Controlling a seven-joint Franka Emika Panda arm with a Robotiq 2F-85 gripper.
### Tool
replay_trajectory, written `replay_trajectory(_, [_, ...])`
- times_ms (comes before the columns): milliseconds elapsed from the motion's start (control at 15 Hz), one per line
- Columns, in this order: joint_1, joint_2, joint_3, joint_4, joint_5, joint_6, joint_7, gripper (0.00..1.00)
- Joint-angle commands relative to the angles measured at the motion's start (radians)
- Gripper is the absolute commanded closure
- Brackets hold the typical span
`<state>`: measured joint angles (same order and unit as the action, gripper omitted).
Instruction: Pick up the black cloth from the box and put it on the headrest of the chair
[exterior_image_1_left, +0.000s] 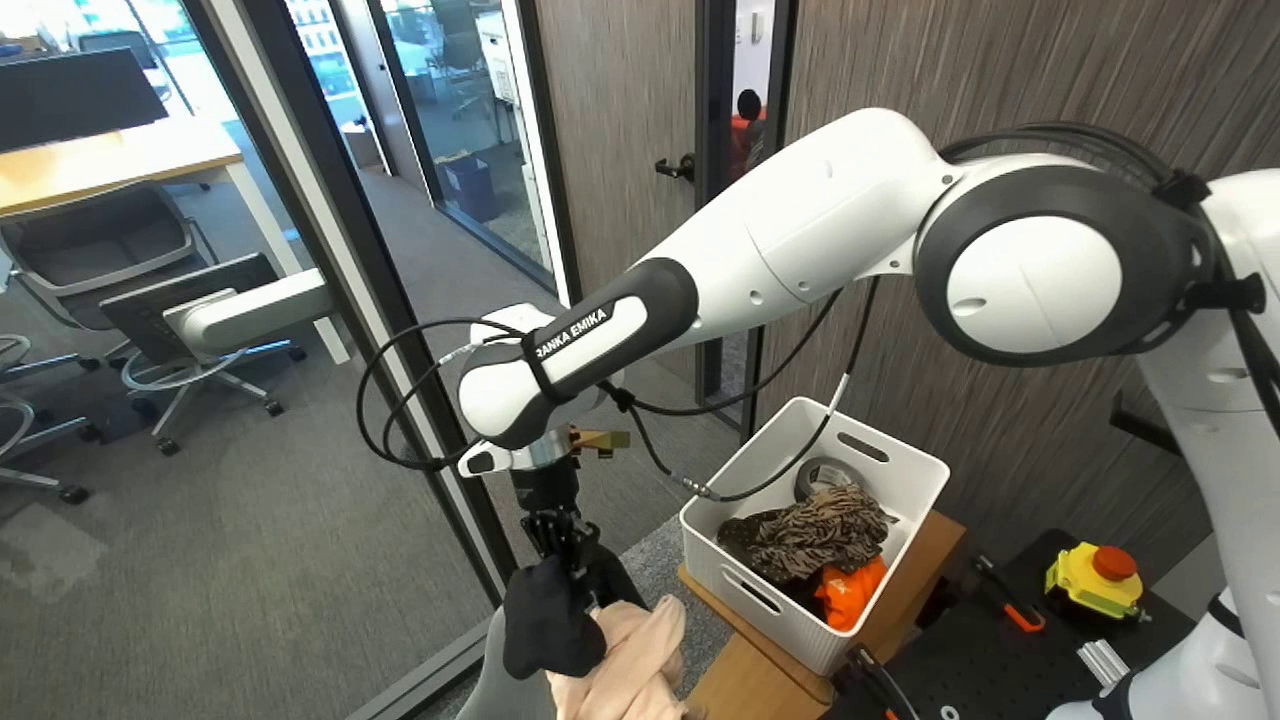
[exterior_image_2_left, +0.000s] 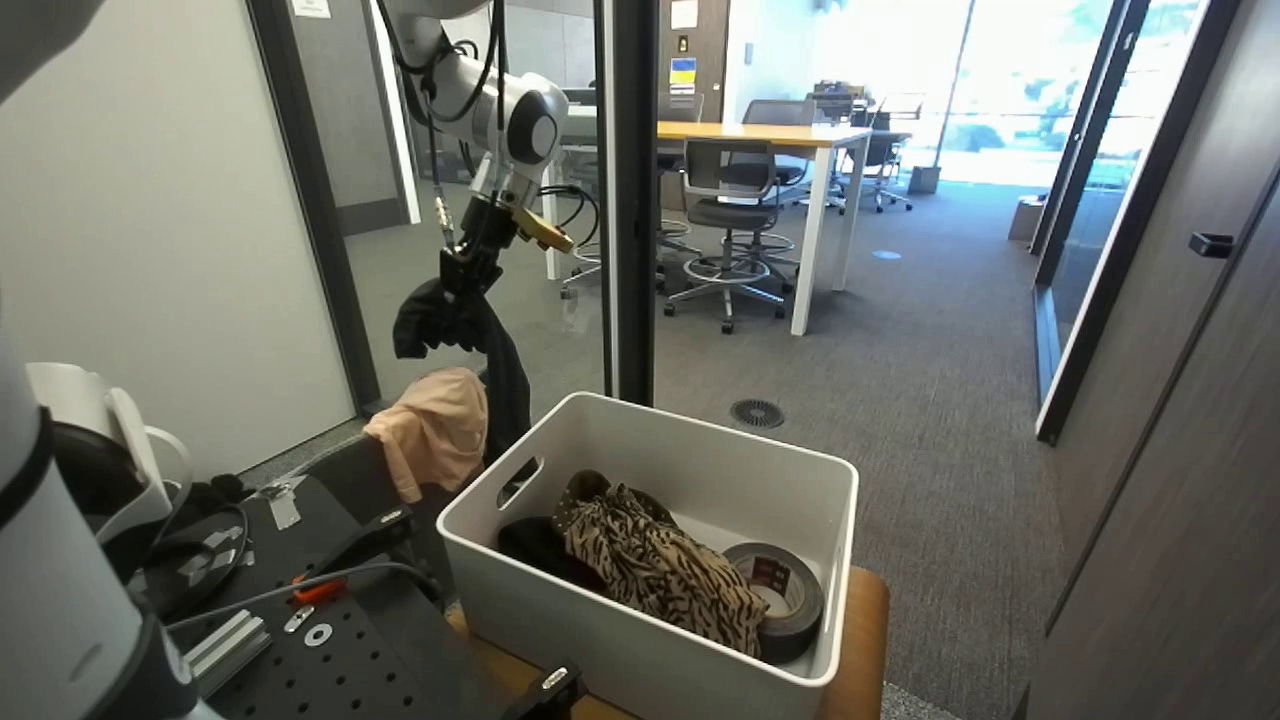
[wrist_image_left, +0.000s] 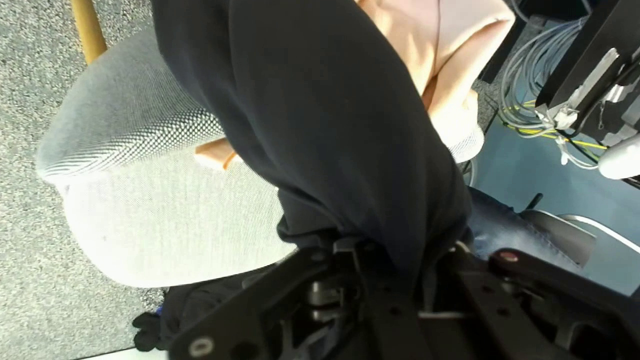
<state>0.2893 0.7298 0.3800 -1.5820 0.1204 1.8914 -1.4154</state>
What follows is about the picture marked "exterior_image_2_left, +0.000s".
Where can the white plastic storage box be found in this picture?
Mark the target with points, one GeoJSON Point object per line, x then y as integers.
{"type": "Point", "coordinates": [584, 643]}

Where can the wooden desk with white legs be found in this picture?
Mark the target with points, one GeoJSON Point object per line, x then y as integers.
{"type": "Point", "coordinates": [745, 134]}

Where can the black cloth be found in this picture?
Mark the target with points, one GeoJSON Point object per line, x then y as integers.
{"type": "Point", "coordinates": [507, 384]}

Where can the grey office chair backrest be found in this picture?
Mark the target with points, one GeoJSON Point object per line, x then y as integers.
{"type": "Point", "coordinates": [784, 114]}

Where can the grey swivel office chair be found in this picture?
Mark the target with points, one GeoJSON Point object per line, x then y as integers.
{"type": "Point", "coordinates": [730, 202]}

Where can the blue and yellow poster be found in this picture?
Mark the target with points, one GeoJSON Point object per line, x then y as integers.
{"type": "Point", "coordinates": [681, 77]}

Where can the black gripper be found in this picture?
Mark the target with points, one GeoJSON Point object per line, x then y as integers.
{"type": "Point", "coordinates": [478, 246]}

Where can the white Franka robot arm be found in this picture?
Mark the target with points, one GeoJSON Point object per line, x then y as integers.
{"type": "Point", "coordinates": [55, 601]}

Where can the tan wrist camera bracket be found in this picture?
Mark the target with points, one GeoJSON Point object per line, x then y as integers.
{"type": "Point", "coordinates": [540, 228]}

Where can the peach cloth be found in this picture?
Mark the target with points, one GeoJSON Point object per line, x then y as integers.
{"type": "Point", "coordinates": [426, 435]}

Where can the grey duct tape roll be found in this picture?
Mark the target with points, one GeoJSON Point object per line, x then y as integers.
{"type": "Point", "coordinates": [796, 595]}

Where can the black perforated table plate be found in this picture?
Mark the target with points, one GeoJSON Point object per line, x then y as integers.
{"type": "Point", "coordinates": [360, 666]}

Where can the dark brown cloth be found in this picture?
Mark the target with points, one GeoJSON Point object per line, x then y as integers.
{"type": "Point", "coordinates": [527, 544]}

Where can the leopard print cloth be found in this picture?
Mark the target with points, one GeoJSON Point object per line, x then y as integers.
{"type": "Point", "coordinates": [653, 567]}

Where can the round floor outlet cover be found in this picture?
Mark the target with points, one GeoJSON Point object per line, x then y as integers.
{"type": "Point", "coordinates": [760, 414]}

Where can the white metal bracket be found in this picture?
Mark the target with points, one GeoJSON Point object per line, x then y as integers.
{"type": "Point", "coordinates": [221, 647]}

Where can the white paper tag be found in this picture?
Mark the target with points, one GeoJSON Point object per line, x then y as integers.
{"type": "Point", "coordinates": [286, 506]}

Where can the black office chair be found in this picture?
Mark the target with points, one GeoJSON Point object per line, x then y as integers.
{"type": "Point", "coordinates": [873, 140]}

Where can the beige crumpled cloth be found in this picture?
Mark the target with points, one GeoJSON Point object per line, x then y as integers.
{"type": "Point", "coordinates": [352, 480]}

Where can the black glass wall post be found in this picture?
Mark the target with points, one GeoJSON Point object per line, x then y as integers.
{"type": "Point", "coordinates": [313, 227]}
{"type": "Point", "coordinates": [627, 265]}

